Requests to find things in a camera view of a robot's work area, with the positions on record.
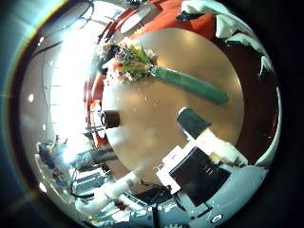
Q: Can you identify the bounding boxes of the flower bouquet with green stem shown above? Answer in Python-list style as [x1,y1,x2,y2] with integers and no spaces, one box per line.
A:
[96,37,230,106]

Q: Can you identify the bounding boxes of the black control box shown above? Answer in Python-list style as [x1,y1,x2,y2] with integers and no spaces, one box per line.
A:
[135,184,175,206]

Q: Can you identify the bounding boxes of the orange curved sofa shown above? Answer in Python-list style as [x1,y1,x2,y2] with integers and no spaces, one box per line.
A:
[83,0,218,150]

